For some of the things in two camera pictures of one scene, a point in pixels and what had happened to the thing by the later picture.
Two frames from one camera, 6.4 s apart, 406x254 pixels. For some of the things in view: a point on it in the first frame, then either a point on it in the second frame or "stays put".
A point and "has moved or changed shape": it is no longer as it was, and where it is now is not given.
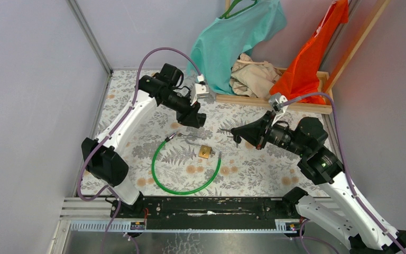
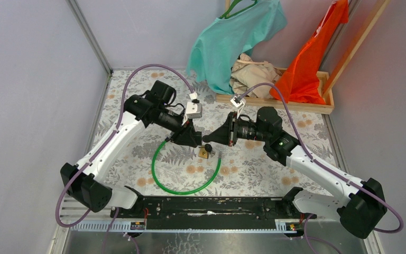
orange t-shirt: [301, 77] stays put
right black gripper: [252, 130] to [227, 134]
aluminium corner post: [90, 36] stays put
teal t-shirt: [217, 46] stays put
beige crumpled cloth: [253, 78] stays put
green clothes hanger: [225, 16] stays put
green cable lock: [168, 138] stays put
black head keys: [236, 132] has moved or changed shape
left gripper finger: [195, 119] to [188, 137]
